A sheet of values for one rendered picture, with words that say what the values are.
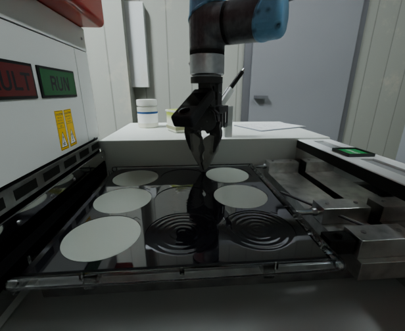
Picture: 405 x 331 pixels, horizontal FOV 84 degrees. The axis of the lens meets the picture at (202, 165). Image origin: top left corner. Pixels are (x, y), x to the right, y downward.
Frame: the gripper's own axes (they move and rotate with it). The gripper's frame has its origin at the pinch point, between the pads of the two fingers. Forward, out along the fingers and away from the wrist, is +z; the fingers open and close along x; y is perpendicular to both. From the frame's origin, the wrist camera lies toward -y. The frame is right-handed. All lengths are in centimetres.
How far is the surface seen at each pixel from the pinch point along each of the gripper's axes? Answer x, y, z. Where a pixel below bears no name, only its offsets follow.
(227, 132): -1.7, 12.1, -6.1
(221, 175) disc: -5.3, -0.6, 1.6
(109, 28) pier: 132, 105, -64
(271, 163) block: -14.4, 12.0, 1.0
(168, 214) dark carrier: -3.8, -20.3, 1.6
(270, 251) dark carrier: -19.9, -22.2, 1.7
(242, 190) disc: -11.9, -6.4, 1.6
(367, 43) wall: -61, 245, -62
